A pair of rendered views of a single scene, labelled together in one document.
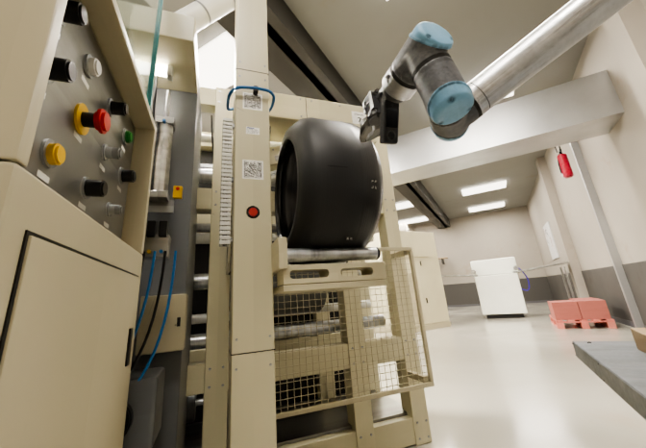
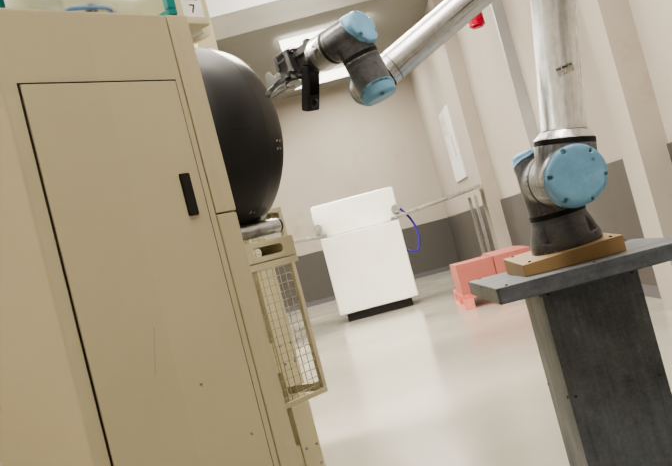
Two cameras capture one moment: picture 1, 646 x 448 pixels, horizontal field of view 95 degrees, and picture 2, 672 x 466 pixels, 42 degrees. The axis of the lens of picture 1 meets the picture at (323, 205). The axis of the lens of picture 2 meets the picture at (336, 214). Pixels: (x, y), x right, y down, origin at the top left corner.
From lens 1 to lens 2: 1.52 m
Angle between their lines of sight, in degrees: 31
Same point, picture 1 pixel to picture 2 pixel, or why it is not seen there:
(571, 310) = (484, 272)
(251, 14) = not seen: outside the picture
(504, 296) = (377, 270)
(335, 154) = (236, 113)
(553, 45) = (449, 30)
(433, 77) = (365, 71)
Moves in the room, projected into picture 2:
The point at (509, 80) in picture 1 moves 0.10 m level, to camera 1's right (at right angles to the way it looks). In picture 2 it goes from (417, 58) to (448, 53)
